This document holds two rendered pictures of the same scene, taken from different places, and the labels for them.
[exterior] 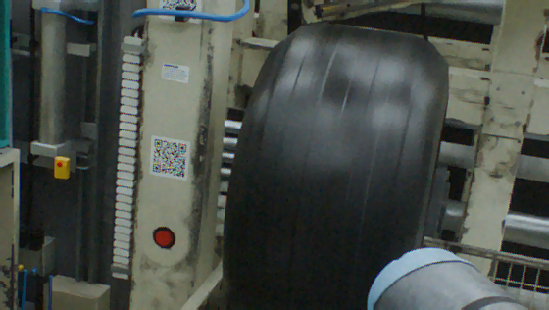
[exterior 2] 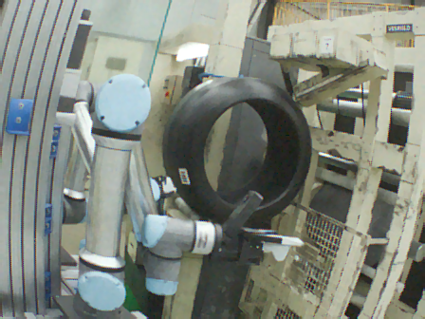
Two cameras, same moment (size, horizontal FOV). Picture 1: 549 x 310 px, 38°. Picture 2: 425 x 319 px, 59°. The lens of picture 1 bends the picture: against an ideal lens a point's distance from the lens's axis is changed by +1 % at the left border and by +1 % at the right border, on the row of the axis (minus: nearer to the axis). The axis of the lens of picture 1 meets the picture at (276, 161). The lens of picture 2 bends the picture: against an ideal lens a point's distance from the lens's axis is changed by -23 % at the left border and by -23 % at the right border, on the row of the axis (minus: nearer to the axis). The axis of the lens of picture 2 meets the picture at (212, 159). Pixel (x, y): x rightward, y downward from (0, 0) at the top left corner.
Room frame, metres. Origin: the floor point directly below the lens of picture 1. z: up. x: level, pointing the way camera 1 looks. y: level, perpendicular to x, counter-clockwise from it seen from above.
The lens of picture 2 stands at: (0.23, -1.69, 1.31)
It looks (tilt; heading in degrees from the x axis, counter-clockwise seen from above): 5 degrees down; 56
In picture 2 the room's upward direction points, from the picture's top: 11 degrees clockwise
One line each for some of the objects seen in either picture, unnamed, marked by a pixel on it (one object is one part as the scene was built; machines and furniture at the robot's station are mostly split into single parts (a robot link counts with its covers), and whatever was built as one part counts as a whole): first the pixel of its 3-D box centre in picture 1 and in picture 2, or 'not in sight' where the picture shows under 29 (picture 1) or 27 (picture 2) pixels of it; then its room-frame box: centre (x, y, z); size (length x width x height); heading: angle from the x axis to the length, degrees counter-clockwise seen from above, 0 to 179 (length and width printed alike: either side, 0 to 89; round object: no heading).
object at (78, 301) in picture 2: not in sight; (97, 298); (0.63, -0.66, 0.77); 0.15 x 0.15 x 0.10
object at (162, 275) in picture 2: not in sight; (161, 270); (0.74, -0.82, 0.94); 0.11 x 0.08 x 0.11; 71
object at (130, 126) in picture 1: (133, 160); not in sight; (1.44, 0.27, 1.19); 0.05 x 0.04 x 0.48; 168
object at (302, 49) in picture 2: not in sight; (321, 51); (1.68, -0.26, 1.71); 0.61 x 0.25 x 0.15; 78
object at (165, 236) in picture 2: not in sight; (167, 234); (0.73, -0.84, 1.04); 0.11 x 0.08 x 0.09; 161
